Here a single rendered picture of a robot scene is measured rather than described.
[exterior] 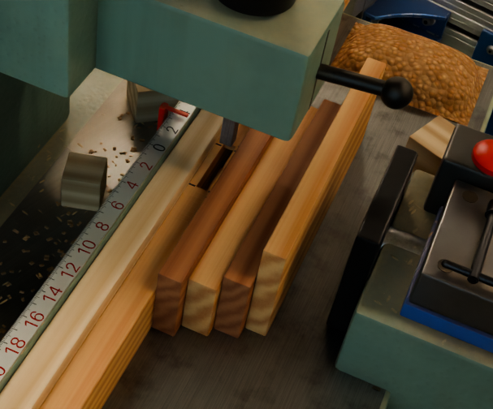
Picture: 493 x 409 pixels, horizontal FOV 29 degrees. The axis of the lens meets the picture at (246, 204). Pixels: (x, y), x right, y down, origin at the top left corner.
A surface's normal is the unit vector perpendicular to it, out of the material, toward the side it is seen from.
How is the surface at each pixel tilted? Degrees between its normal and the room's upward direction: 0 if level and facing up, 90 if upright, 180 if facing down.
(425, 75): 34
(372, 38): 25
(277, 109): 90
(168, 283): 90
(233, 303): 90
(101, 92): 0
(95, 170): 0
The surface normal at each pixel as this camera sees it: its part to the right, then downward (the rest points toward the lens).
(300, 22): 0.14, -0.67
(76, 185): -0.08, 0.72
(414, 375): -0.37, 0.64
